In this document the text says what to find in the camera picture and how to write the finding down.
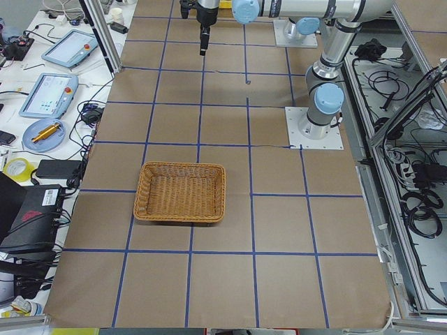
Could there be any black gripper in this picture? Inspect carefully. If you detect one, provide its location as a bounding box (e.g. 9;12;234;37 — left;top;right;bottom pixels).
196;0;219;56

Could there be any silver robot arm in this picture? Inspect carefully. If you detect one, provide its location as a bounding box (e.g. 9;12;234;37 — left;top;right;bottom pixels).
284;17;320;40
231;1;394;140

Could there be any yellow tape roll on desk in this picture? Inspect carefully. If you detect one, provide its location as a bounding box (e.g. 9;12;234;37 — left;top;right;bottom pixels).
3;158;35;183

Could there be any white paper cup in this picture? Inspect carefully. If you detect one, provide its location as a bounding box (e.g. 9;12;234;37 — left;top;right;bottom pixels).
109;7;124;24

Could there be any upper teach pendant tablet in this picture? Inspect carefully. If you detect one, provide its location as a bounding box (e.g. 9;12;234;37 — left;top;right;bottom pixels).
41;29;98;68

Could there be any teach pendant tablet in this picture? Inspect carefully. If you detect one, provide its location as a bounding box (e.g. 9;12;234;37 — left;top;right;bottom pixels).
41;29;98;68
19;73;79;119

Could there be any brown wicker basket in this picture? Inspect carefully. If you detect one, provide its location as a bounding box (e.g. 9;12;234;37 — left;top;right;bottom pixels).
133;161;226;223

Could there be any lower teach pendant tablet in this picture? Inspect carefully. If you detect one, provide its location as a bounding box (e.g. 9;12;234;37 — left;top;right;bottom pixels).
19;73;79;119

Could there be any blue plate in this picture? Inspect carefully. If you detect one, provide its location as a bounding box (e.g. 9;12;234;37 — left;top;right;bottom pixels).
22;118;66;153

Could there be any brass cylinder tool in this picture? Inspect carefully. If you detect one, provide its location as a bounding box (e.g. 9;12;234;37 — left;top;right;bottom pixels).
31;123;61;143

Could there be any black power adapter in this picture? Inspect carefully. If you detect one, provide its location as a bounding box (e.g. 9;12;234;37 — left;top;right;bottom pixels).
36;160;81;179

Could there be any black computer box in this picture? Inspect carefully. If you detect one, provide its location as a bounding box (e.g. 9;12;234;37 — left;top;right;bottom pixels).
1;173;65;255

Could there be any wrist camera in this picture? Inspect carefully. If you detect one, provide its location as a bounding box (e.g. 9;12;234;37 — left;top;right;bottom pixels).
179;0;196;19

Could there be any aluminium frame post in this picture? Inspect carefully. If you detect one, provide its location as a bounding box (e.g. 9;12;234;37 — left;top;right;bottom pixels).
84;0;122;74

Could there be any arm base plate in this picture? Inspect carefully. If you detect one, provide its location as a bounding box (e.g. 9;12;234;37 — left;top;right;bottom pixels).
285;107;344;150
273;20;318;49

